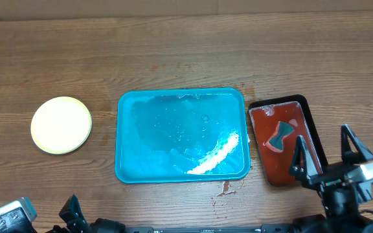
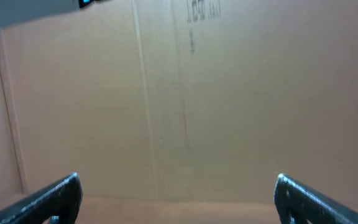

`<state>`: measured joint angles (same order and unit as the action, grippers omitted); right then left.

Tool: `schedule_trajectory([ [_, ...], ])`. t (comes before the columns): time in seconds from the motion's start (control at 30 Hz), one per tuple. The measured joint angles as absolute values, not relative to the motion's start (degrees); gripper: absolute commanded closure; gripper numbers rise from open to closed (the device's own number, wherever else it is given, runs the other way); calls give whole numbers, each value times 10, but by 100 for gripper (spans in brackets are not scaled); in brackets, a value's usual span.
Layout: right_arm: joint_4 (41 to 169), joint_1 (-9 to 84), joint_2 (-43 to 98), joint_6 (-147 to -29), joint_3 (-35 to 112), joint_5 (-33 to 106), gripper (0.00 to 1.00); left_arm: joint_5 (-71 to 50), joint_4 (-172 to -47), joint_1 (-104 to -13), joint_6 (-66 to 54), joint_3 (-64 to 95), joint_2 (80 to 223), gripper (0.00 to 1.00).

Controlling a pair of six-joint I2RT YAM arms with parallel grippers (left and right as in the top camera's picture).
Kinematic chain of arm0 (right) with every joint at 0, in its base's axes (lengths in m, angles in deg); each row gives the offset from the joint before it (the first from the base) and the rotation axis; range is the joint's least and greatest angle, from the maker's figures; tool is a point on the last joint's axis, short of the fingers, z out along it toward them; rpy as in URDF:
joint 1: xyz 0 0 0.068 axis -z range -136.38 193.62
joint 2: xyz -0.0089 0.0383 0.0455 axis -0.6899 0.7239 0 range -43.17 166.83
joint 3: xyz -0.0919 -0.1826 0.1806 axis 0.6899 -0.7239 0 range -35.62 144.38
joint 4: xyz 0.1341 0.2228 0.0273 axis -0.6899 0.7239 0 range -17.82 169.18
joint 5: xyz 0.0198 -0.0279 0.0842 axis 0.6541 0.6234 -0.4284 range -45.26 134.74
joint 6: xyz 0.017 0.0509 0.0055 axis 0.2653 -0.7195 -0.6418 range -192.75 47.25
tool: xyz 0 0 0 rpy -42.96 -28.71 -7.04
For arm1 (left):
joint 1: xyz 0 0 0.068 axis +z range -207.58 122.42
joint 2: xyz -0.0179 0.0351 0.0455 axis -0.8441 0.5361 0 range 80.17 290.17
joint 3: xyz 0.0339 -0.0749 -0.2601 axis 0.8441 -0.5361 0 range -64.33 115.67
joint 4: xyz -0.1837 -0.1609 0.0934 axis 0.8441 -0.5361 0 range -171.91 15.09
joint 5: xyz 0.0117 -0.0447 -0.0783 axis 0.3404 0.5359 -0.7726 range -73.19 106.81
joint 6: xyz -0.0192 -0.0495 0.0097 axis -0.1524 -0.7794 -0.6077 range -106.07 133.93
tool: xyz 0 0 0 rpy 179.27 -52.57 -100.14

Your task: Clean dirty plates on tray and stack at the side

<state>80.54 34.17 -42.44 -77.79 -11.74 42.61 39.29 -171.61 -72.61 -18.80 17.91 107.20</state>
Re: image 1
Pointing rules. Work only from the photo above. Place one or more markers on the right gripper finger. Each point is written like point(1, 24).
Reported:
point(304, 166)
point(353, 151)

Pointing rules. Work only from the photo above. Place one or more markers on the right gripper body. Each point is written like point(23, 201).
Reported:
point(325, 177)

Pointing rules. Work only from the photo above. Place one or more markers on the dark cleaning sponge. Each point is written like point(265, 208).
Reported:
point(276, 140)

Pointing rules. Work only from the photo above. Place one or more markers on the yellow plate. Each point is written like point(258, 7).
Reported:
point(61, 125)

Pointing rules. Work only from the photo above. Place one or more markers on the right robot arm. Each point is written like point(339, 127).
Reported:
point(337, 218)

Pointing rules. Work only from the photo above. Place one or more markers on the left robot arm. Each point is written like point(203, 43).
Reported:
point(23, 207)

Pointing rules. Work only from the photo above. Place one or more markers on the black tray with red water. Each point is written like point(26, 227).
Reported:
point(293, 110)

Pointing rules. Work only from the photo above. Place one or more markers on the teal plastic tray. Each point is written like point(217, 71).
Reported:
point(181, 135)

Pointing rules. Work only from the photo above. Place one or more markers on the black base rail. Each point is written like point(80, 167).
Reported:
point(265, 228)

